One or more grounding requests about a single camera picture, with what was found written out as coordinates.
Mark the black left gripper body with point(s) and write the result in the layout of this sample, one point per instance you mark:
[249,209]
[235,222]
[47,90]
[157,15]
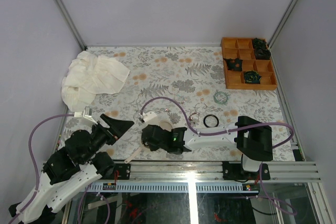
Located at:
[103,136]

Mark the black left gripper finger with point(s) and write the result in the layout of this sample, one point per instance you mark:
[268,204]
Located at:
[120,127]
[112,123]

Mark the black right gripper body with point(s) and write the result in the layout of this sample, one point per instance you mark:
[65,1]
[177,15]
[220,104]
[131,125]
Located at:
[154,148]

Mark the beige round jewelry case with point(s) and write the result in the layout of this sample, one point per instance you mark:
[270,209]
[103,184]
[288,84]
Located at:
[164,125]

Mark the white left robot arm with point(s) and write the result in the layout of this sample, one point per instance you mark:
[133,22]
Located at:
[71,169]

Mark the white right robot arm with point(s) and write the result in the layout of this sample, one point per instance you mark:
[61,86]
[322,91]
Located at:
[252,138]

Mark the crumpled white cloth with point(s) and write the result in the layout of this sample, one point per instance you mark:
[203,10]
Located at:
[89,75]

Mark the floral patterned table mat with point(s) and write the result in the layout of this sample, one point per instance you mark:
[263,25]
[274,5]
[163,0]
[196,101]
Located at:
[189,81]

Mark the black flower orange dots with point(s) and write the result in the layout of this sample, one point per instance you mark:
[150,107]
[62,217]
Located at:
[234,64]

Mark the black flower yellow green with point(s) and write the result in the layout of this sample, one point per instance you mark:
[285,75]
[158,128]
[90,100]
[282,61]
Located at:
[252,77]

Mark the wooden compartment tray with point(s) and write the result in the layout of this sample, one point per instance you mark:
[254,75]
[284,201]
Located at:
[242,48]

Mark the black fabric flower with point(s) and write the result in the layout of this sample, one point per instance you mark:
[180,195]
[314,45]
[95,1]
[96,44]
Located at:
[262,53]
[259,43]

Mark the black fabric flower top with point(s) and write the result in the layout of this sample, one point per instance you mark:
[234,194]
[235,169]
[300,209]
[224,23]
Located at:
[259,43]

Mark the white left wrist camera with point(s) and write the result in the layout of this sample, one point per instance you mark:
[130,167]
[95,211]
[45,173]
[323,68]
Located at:
[86,115]

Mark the aluminium front rail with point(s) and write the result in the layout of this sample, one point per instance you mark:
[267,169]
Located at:
[174,171]

